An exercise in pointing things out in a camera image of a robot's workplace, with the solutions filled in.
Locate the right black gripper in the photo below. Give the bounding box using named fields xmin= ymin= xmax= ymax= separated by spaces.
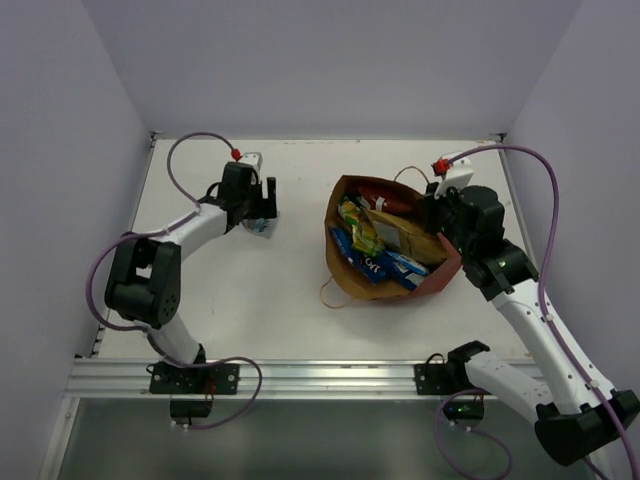
xmin=417 ymin=179 xmax=474 ymax=258

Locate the small blue white snack packet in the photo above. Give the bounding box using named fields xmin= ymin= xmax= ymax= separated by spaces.
xmin=243 ymin=218 xmax=278 ymax=238

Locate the tan chips bag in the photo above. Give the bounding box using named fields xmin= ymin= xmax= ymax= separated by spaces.
xmin=364 ymin=210 xmax=449 ymax=265

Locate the red Doritos bag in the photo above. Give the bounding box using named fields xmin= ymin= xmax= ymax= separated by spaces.
xmin=357 ymin=185 xmax=412 ymax=215

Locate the green yellow snack packet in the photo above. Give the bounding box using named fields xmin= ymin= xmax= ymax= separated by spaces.
xmin=337 ymin=197 xmax=385 ymax=257

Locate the blue Doritos bag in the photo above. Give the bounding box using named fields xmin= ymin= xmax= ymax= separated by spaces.
xmin=329 ymin=227 xmax=388 ymax=285

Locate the blue Oreo packet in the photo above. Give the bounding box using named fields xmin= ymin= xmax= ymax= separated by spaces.
xmin=379 ymin=251 xmax=430 ymax=291

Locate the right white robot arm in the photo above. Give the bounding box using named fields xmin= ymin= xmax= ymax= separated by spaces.
xmin=422 ymin=183 xmax=639 ymax=466

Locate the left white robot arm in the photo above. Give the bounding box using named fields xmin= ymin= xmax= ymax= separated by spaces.
xmin=104 ymin=152 xmax=277 ymax=393

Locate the right black controller box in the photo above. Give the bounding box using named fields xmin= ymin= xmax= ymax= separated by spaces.
xmin=442 ymin=400 xmax=485 ymax=428

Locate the black controller box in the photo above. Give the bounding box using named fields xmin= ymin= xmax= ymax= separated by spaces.
xmin=169 ymin=398 xmax=213 ymax=425
xmin=442 ymin=400 xmax=485 ymax=428

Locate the left black controller box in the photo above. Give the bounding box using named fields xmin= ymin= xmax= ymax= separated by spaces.
xmin=169 ymin=398 xmax=213 ymax=425

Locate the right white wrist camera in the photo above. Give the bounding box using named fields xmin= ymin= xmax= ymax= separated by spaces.
xmin=432 ymin=152 xmax=474 ymax=199

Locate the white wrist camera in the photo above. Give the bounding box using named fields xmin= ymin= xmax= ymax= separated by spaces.
xmin=240 ymin=152 xmax=263 ymax=183
xmin=432 ymin=152 xmax=474 ymax=199

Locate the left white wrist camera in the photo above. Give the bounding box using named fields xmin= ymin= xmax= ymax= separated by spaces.
xmin=240 ymin=152 xmax=263 ymax=183

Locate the right black base bracket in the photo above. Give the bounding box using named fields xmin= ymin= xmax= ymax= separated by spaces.
xmin=413 ymin=355 xmax=474 ymax=396

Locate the black base bracket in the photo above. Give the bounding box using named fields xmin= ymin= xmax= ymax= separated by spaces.
xmin=146 ymin=362 xmax=240 ymax=396
xmin=413 ymin=355 xmax=474 ymax=396

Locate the left black base bracket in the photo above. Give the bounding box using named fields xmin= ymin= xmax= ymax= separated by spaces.
xmin=146 ymin=362 xmax=240 ymax=396

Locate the aluminium mounting rail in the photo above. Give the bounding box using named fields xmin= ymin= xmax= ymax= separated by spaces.
xmin=64 ymin=357 xmax=551 ymax=401

